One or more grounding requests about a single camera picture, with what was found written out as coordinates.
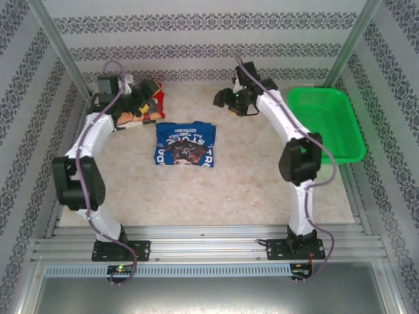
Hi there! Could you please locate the aluminium side rail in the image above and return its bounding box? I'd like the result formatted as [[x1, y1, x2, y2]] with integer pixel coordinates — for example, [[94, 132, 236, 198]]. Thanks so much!
[[338, 163, 374, 236], [44, 94, 96, 239]]

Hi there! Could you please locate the aluminium mounting rail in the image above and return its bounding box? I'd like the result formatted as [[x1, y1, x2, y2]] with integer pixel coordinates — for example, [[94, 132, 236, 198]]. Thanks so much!
[[31, 224, 392, 262]]

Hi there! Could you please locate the grey metal bottom panel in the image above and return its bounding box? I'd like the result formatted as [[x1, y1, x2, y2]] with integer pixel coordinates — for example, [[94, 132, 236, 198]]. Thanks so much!
[[32, 276, 405, 314]]

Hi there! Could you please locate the aluminium frame post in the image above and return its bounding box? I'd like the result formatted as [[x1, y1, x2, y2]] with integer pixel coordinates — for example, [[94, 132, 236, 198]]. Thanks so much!
[[26, 0, 96, 99], [325, 0, 384, 89]]

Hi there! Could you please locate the grey slotted cable duct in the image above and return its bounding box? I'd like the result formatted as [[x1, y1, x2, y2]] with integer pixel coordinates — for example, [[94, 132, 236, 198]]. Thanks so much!
[[44, 264, 292, 278]]

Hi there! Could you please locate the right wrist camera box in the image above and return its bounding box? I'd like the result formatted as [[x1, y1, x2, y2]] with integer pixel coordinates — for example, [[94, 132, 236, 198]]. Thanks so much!
[[213, 87, 234, 109]]

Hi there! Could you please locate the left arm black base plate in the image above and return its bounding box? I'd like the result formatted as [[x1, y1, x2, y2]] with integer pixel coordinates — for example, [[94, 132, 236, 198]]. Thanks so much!
[[91, 240, 151, 262]]

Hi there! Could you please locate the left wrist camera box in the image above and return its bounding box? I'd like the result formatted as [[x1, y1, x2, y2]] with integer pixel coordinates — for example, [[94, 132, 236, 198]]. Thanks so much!
[[139, 80, 161, 103]]

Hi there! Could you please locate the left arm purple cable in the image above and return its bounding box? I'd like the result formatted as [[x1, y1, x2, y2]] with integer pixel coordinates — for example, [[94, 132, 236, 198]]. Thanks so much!
[[74, 60, 138, 286]]

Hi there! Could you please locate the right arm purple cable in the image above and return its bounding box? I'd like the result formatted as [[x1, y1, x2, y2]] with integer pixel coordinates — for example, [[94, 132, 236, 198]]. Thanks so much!
[[234, 54, 337, 285]]

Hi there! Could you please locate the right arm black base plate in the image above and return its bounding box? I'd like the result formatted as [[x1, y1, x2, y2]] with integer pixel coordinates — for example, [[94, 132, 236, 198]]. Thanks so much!
[[265, 238, 327, 261]]

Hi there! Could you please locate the red teddy bear t-shirt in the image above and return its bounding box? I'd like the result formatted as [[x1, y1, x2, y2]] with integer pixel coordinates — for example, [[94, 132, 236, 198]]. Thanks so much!
[[113, 81, 166, 127]]

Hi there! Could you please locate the small circuit board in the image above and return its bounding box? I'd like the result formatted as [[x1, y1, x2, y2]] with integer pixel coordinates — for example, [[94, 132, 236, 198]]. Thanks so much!
[[107, 264, 135, 275], [291, 263, 314, 278]]

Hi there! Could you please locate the green plastic basket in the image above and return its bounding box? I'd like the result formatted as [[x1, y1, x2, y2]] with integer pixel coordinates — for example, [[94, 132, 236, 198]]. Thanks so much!
[[287, 86, 367, 166]]

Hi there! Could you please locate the blue t-shirt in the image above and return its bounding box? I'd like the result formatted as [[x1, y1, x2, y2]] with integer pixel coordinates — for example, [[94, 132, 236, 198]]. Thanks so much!
[[153, 120, 217, 169]]

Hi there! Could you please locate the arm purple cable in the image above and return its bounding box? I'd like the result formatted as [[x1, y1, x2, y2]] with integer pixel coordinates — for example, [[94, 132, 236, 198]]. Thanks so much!
[[74, 60, 138, 286], [234, 54, 337, 285]]

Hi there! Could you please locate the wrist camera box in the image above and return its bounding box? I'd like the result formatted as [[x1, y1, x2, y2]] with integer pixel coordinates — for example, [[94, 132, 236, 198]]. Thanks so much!
[[139, 80, 161, 103], [213, 87, 234, 109]]

